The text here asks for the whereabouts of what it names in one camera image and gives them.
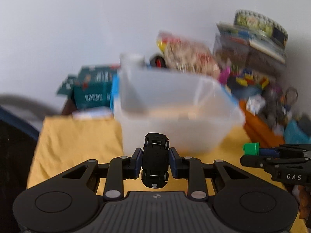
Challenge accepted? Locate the small green block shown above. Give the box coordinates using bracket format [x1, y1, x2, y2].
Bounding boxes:
[242, 143, 260, 156]

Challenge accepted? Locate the black toy car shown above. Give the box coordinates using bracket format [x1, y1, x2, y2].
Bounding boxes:
[142, 133, 169, 188]

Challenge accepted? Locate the orange box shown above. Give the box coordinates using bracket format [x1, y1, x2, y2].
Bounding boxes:
[239, 100, 285, 148]

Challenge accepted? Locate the small white carton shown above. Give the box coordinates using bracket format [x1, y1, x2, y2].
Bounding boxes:
[246, 94, 266, 115]

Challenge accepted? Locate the translucent white plastic bin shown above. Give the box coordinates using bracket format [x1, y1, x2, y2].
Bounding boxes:
[113, 53, 245, 155]

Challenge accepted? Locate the yellow cloth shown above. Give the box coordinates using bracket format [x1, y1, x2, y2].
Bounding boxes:
[26, 115, 311, 233]

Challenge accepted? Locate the clear box of blocks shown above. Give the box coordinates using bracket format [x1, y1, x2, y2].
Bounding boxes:
[213, 34, 286, 100]

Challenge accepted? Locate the dark green printed box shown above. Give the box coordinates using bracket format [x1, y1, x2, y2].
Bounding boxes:
[56, 64, 120, 110]

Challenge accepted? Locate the bag of snacks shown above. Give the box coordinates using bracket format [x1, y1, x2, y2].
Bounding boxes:
[156, 32, 220, 79]

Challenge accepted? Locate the round decorated tin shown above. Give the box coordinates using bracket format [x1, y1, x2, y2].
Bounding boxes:
[234, 10, 288, 50]

